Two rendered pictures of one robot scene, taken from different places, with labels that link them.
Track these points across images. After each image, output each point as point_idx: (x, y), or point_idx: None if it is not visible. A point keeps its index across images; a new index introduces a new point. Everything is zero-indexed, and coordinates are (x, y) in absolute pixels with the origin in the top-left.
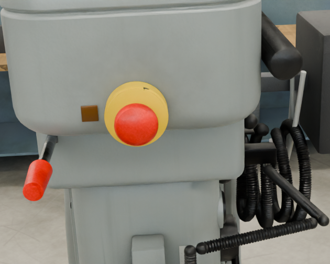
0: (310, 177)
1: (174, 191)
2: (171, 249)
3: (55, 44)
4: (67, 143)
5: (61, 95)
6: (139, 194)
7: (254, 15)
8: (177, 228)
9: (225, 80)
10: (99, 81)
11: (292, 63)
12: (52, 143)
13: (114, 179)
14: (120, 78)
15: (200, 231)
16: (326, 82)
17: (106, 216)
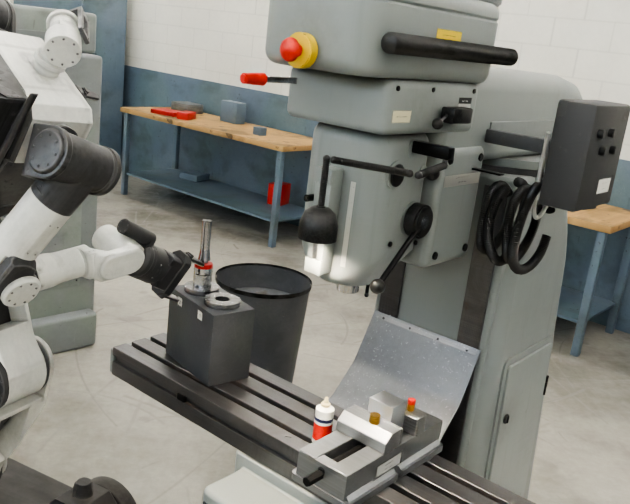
0: (523, 218)
1: (355, 141)
2: (346, 182)
3: (279, 6)
4: (300, 86)
5: (276, 35)
6: (337, 137)
7: (375, 8)
8: (352, 168)
9: (347, 41)
10: (292, 30)
11: (391, 42)
12: (286, 78)
13: (317, 115)
14: (301, 30)
15: (366, 176)
16: (553, 140)
17: (318, 148)
